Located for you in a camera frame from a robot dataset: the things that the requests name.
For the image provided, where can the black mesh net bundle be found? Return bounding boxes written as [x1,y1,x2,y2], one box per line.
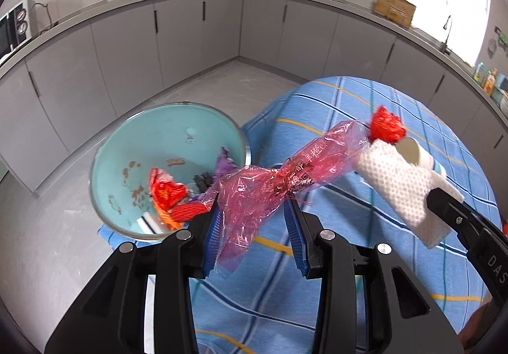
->
[192,171,218,196]

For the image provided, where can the red mesh net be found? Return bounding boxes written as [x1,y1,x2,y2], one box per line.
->
[370,105,408,143]
[170,201,212,225]

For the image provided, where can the blue plaid tablecloth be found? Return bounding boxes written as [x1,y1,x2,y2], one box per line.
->
[97,75,501,354]

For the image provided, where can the person's right forearm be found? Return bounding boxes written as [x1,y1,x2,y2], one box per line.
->
[458,299,504,351]

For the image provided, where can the white microwave oven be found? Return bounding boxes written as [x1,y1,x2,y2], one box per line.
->
[0,0,37,63]

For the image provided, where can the white bottle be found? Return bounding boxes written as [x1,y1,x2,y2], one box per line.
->
[396,137,448,181]

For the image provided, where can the kitchen faucet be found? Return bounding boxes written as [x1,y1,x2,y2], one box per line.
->
[440,15,454,56]

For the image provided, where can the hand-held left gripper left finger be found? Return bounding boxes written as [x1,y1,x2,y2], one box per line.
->
[43,199,222,354]

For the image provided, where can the white foam net sleeve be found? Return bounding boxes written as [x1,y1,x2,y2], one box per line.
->
[356,139,466,250]

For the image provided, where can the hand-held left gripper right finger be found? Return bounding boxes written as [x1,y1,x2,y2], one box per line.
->
[285,199,464,354]

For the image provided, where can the grey kitchen cabinets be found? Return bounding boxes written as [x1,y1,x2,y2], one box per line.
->
[0,0,508,198]

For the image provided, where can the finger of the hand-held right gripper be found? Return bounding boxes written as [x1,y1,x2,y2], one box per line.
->
[426,187,478,252]

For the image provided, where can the teal trash bin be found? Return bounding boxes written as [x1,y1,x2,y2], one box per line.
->
[88,101,252,242]

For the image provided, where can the yellow orange bottle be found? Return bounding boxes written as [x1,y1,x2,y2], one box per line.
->
[482,68,499,95]

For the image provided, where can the black power cable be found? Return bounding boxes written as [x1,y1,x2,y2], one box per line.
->
[33,2,59,31]

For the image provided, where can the red orange snack wrapper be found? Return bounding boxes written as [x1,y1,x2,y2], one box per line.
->
[148,167,192,231]

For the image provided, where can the wooden knife block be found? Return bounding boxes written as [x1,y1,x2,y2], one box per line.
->
[372,0,417,28]

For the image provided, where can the pink plastic bag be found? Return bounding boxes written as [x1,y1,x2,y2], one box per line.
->
[202,119,374,282]

